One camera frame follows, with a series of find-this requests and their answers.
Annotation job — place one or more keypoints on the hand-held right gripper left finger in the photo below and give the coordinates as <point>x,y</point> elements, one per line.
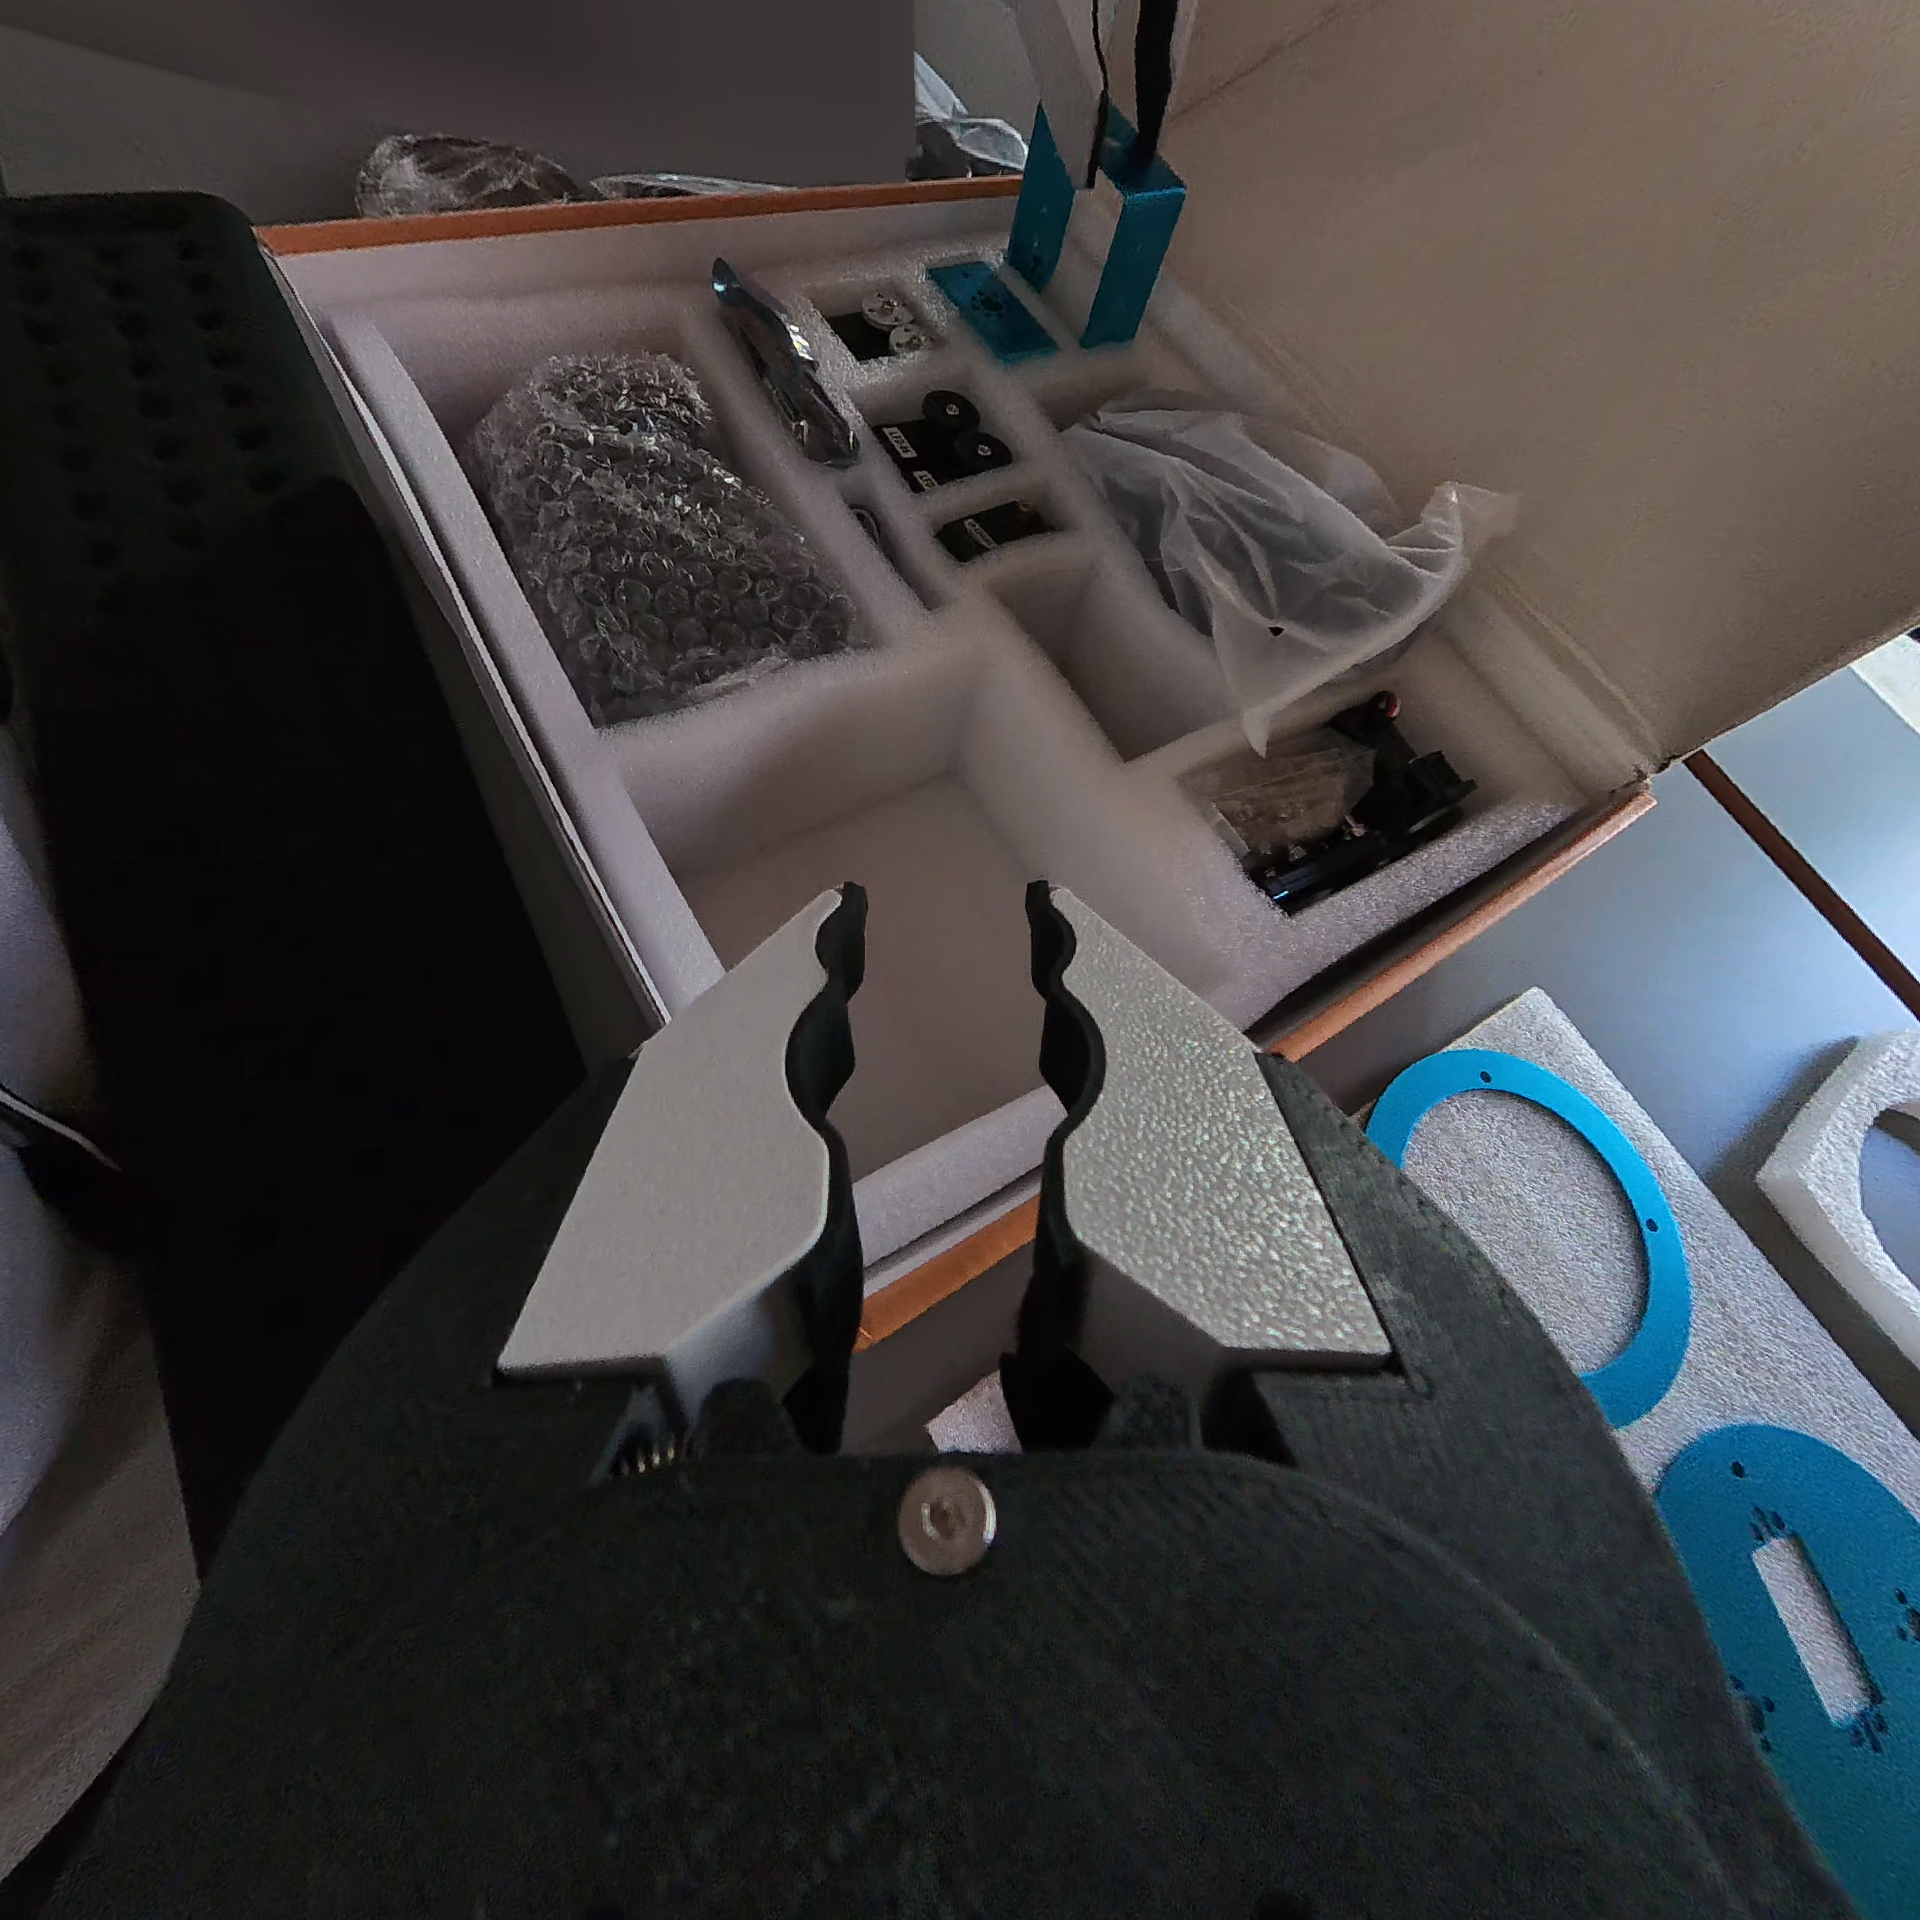
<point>704,1200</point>

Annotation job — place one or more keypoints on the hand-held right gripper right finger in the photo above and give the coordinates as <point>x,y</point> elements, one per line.
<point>1214,1200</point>

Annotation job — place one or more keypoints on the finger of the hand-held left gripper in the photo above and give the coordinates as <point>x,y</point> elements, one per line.
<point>1157,77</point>
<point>1065,53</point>

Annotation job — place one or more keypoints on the teal metal bracket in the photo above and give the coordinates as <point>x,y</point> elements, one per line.
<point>990,308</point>
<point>1132,255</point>

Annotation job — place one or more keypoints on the orange cardboard kit box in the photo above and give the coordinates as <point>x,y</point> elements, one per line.
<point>810,734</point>

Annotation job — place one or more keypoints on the white foam block round cutout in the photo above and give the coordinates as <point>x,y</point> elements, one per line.
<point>1809,1170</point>

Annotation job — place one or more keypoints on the blue disc with few holes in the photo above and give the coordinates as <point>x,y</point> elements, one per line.
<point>1723,1516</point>

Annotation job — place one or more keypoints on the grey desk with wooden edge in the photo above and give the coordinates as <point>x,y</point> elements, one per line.
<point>1650,932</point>

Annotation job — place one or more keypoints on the white foam sheet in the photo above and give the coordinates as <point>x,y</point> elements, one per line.
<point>1515,1200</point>

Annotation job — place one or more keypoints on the black metal parts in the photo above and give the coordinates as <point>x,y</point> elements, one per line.
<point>1349,809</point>

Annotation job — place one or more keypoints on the shiny foil packet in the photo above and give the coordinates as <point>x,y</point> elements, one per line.
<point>787,376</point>

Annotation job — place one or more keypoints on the crumpled clear plastic bag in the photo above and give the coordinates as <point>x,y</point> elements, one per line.
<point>1244,540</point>

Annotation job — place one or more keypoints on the black servo without horn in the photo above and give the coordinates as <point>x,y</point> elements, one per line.
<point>990,534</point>

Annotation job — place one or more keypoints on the bubble wrap bag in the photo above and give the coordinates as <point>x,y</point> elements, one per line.
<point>661,557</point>

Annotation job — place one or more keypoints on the person's white shirt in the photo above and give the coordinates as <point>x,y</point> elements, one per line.
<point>60,1501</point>

